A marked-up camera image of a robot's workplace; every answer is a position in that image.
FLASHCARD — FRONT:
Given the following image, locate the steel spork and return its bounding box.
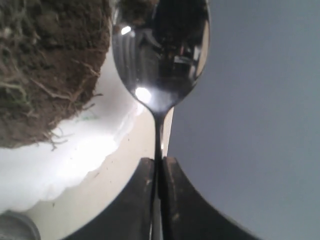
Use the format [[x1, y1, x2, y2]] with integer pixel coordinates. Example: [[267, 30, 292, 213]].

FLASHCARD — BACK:
[[112, 0, 210, 240]]

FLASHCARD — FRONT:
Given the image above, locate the round steel plate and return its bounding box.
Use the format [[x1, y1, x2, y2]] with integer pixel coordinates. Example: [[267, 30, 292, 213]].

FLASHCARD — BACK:
[[0, 211, 41, 240]]

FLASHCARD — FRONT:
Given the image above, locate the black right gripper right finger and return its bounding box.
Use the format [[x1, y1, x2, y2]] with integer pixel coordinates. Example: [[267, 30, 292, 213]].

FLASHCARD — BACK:
[[161, 157, 257, 240]]

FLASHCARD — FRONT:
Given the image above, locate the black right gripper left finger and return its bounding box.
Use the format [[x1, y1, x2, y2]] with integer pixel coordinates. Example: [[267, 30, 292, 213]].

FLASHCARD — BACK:
[[65, 158, 154, 240]]

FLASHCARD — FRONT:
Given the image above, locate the brown soil clump with roots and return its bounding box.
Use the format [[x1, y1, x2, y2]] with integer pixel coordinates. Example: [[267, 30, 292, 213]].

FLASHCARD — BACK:
[[0, 0, 111, 149]]

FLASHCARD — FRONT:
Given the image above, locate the white plastic flower pot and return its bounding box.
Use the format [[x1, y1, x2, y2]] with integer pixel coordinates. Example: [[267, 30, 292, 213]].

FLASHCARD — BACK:
[[0, 0, 141, 213]]

